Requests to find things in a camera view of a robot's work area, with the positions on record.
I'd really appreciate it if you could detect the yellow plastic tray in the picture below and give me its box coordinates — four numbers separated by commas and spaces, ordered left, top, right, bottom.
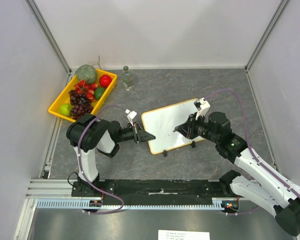
48, 69, 118, 123

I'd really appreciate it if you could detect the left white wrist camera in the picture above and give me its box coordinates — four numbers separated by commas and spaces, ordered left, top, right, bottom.
125, 109, 137, 126

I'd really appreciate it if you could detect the wood framed whiteboard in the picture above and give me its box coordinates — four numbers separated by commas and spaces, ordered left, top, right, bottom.
141, 98, 203, 155

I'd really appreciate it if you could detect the light green apple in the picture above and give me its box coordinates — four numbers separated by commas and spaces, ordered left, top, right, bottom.
58, 103, 73, 118

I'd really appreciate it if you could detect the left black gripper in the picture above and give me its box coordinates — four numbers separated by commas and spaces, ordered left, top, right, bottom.
116, 122, 156, 145

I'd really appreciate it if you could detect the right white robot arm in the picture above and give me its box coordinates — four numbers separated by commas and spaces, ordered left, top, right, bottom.
174, 111, 300, 237

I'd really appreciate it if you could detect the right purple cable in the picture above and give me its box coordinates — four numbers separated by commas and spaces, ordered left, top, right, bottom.
206, 88, 300, 233

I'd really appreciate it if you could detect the grey slotted cable duct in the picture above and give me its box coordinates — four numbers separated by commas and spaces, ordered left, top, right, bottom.
36, 198, 237, 211

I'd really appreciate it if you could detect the red strawberry cluster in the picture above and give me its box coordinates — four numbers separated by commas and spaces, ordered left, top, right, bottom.
73, 80, 98, 102

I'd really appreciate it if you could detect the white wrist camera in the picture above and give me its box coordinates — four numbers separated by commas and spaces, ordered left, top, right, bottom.
125, 109, 137, 126
193, 97, 211, 120

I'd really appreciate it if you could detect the red apple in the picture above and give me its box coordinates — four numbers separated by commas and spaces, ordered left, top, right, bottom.
99, 74, 112, 89

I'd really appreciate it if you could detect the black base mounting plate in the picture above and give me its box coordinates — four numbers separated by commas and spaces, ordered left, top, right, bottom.
71, 178, 235, 200

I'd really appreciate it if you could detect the green melon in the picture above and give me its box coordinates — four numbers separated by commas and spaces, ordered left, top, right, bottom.
75, 64, 98, 84

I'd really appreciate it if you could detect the clear glass bottle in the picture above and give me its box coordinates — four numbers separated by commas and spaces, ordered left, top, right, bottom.
122, 65, 134, 91

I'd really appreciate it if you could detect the purple grape bunch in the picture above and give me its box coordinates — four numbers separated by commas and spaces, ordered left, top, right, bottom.
68, 90, 93, 120

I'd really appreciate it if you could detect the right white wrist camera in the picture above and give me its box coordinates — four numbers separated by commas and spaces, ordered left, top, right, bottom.
193, 97, 211, 120

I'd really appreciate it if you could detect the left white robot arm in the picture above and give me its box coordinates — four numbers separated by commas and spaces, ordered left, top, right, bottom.
66, 113, 156, 197

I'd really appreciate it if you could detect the white paper label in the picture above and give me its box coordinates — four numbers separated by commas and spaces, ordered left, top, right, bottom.
157, 229, 210, 240

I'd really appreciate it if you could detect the dark green lime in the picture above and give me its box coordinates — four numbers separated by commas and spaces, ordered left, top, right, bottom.
94, 86, 106, 100

